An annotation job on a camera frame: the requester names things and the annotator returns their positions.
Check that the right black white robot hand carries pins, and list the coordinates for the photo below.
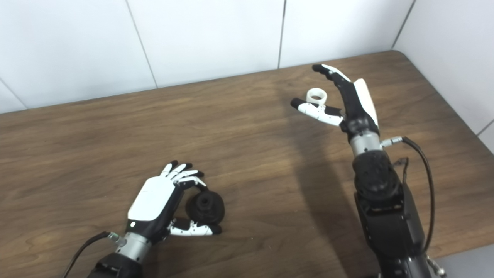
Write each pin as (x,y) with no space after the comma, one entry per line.
(359,112)

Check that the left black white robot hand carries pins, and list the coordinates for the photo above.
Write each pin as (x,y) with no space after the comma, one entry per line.
(152,200)

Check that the round black plastic part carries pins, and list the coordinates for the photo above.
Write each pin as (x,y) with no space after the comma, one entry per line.
(206,210)

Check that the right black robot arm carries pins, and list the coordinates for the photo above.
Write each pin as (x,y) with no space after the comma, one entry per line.
(386,216)

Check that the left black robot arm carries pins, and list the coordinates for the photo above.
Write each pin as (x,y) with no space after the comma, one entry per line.
(129,247)

